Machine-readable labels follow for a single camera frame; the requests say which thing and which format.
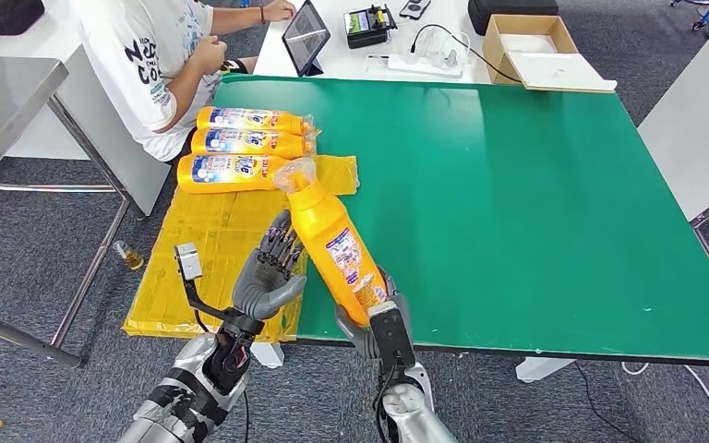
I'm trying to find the white desk with side panel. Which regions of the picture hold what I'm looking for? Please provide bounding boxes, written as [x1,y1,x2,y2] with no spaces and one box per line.
[0,0,173,218]

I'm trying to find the black bag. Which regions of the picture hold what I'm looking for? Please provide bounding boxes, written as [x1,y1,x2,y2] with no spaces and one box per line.
[0,0,45,45]

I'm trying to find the person's right hand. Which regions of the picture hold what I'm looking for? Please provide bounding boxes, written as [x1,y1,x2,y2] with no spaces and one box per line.
[190,35,229,77]

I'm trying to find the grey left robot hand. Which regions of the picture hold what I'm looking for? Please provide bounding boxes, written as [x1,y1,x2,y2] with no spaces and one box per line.
[232,210,308,322]

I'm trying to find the person's left hand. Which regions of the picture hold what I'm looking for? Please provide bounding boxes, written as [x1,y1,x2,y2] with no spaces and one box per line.
[262,0,297,24]

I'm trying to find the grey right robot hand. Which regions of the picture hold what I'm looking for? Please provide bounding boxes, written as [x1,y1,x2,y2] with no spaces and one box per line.
[334,266,414,362]

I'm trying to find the white table metal legs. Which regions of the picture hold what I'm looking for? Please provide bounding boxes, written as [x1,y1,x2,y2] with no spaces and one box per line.
[636,8,709,331]

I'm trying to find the open cardboard box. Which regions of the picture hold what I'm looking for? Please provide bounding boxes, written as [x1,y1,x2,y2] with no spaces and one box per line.
[483,14,580,86]

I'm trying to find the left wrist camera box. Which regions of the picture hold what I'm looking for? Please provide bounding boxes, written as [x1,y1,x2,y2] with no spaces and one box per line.
[174,242,204,282]

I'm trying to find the clear plastic bag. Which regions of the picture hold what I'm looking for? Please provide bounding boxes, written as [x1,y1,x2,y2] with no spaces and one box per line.
[417,26,472,68]

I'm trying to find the white table foot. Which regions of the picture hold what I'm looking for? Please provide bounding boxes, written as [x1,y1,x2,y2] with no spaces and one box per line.
[515,355,576,385]
[250,341,286,370]

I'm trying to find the steel table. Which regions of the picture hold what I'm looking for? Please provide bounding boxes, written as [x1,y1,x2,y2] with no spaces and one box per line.
[0,56,132,370]

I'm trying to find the white foam pad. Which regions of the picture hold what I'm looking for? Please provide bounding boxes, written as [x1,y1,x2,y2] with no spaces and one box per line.
[499,32,559,55]

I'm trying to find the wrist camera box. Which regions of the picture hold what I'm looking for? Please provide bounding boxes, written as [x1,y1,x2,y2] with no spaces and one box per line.
[367,300,418,371]
[174,242,204,282]

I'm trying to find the yellow taped plastic sheet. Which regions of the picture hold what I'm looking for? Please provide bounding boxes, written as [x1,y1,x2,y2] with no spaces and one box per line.
[122,153,361,342]

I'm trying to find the person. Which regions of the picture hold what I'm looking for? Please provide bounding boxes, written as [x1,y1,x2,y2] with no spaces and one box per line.
[69,0,297,163]

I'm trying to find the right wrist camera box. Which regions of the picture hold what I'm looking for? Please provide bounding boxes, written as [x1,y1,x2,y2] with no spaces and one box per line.
[367,300,418,371]

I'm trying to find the orange detergent bottle clear cap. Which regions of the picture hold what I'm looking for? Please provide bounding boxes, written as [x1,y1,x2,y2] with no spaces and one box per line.
[196,105,316,136]
[176,152,297,196]
[273,157,391,329]
[189,126,318,161]

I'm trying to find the black tablet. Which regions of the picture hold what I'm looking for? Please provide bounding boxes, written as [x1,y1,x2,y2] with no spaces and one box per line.
[282,0,331,78]

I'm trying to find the black device green label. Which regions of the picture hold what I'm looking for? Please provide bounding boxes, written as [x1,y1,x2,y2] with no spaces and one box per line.
[342,5,399,51]

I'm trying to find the small glass bottle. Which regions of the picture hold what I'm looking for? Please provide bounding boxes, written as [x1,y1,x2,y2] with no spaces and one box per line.
[111,240,145,271]

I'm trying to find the white power strip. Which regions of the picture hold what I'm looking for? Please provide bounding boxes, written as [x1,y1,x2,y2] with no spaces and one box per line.
[365,53,464,78]

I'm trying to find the black case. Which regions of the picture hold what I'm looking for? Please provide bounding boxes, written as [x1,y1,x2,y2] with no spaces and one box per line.
[467,0,560,37]

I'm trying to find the white flat board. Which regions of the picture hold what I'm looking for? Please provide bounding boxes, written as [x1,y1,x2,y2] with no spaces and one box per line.
[507,51,618,94]

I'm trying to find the white floor cable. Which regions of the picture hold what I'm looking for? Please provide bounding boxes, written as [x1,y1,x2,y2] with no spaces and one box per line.
[622,360,709,417]

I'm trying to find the black cable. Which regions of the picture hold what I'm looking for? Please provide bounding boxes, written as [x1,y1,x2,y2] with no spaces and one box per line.
[409,23,523,84]

